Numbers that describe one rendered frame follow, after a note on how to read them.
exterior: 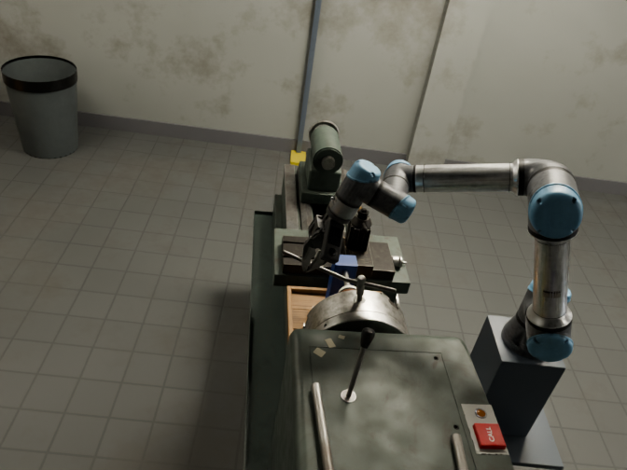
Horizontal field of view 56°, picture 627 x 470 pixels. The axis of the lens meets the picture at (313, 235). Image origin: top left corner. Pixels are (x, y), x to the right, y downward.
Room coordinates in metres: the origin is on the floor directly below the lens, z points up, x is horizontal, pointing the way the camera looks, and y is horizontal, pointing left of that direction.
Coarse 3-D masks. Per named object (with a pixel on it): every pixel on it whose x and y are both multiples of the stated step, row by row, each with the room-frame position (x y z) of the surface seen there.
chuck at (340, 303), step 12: (324, 300) 1.28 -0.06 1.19; (336, 300) 1.26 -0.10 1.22; (348, 300) 1.25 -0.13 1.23; (372, 300) 1.27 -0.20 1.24; (384, 300) 1.29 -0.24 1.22; (312, 312) 1.26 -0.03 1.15; (324, 312) 1.23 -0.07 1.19; (336, 312) 1.21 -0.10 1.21; (384, 312) 1.23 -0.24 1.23; (396, 312) 1.27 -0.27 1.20; (312, 324) 1.22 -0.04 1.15
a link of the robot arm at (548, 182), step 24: (552, 168) 1.31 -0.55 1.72; (528, 192) 1.27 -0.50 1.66; (552, 192) 1.19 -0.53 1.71; (576, 192) 1.21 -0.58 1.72; (528, 216) 1.23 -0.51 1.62; (552, 216) 1.17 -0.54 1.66; (576, 216) 1.17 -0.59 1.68; (552, 240) 1.18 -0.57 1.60; (552, 264) 1.19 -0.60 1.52; (552, 288) 1.18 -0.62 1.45; (528, 312) 1.22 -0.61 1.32; (552, 312) 1.18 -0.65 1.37; (528, 336) 1.19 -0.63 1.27; (552, 336) 1.15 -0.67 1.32; (552, 360) 1.16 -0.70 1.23
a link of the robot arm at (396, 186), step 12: (384, 180) 1.37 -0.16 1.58; (396, 180) 1.35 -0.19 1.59; (384, 192) 1.27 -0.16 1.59; (396, 192) 1.29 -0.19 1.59; (408, 192) 1.34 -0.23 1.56; (372, 204) 1.27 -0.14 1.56; (384, 204) 1.26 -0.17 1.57; (396, 204) 1.26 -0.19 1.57; (408, 204) 1.27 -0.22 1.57; (396, 216) 1.26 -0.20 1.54; (408, 216) 1.26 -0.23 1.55
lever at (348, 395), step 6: (360, 354) 0.95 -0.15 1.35; (360, 360) 0.94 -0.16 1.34; (354, 372) 0.92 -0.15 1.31; (354, 378) 0.92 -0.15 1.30; (354, 384) 0.91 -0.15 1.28; (348, 390) 0.90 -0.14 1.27; (342, 396) 0.89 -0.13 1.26; (348, 396) 0.89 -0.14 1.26; (354, 396) 0.90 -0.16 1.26; (348, 402) 0.88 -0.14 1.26
